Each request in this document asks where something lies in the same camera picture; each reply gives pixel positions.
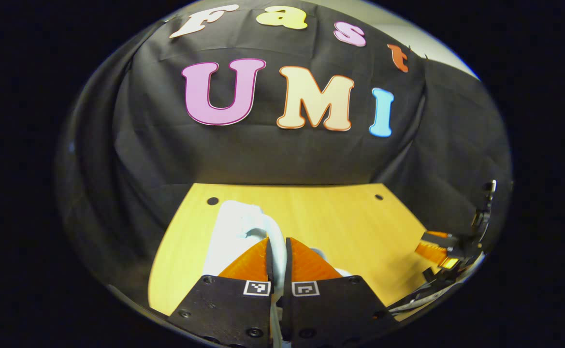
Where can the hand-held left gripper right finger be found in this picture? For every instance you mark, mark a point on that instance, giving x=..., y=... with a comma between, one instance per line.
x=330, y=309

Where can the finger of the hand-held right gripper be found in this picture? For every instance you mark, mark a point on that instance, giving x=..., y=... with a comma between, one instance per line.
x=432, y=250

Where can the white suitcase black lining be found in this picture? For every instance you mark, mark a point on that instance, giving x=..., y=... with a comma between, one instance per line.
x=231, y=237

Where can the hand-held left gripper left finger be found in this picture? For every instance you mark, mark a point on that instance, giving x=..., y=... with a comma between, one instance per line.
x=224, y=309

